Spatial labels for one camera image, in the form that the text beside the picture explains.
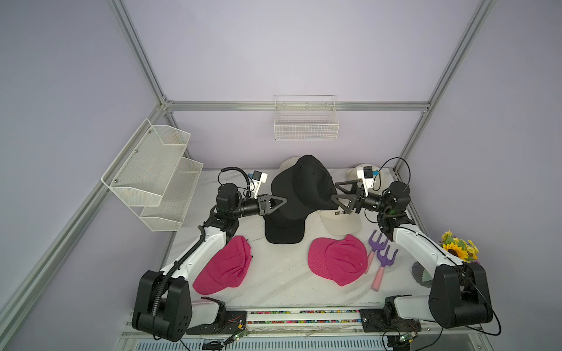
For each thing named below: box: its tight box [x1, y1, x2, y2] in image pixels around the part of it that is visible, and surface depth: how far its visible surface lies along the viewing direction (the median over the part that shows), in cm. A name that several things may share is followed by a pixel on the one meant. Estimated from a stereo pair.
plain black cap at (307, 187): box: [264, 154, 339, 240], surface depth 74 cm
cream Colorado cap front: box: [316, 208, 363, 236], surface depth 100 cm
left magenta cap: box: [192, 236, 252, 295], surface depth 83 cm
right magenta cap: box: [308, 234, 369, 287], surface depth 86 cm
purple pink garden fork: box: [364, 229, 389, 275], surface depth 92 cm
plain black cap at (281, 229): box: [263, 211, 307, 245], surface depth 97 cm
